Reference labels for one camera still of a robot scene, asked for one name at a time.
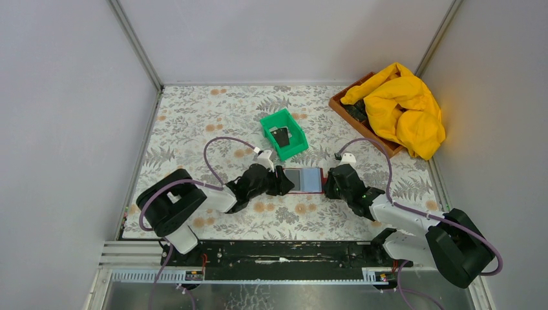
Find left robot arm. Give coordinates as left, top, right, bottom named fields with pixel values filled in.
left=136, top=163, right=295, bottom=265

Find green plastic bin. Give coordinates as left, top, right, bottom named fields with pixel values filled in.
left=260, top=108, right=309, bottom=161

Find brown wooden tray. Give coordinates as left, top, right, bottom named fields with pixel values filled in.
left=328, top=72, right=405, bottom=158

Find dark items in tray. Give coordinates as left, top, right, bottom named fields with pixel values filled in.
left=344, top=99, right=368, bottom=123

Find floral patterned table mat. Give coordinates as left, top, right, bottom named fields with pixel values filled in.
left=134, top=86, right=443, bottom=241

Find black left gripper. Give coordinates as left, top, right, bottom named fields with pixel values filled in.
left=247, top=165, right=293, bottom=200

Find yellow cloth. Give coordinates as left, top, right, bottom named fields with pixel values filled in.
left=340, top=62, right=446, bottom=160

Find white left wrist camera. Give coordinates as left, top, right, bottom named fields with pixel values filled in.
left=253, top=147, right=275, bottom=172

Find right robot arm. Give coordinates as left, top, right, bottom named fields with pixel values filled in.
left=324, top=163, right=496, bottom=288

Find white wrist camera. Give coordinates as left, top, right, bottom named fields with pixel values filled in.
left=253, top=147, right=275, bottom=172
left=334, top=152, right=357, bottom=167

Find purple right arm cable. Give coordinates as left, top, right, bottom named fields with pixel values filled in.
left=334, top=138, right=504, bottom=310

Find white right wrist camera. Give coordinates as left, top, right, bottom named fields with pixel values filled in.
left=334, top=152, right=357, bottom=167

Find dark grey credit card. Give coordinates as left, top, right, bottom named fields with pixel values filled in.
left=271, top=127, right=290, bottom=148

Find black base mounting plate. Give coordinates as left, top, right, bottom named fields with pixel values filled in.
left=160, top=240, right=403, bottom=283

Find red leather card holder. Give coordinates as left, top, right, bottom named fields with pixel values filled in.
left=282, top=167, right=329, bottom=196

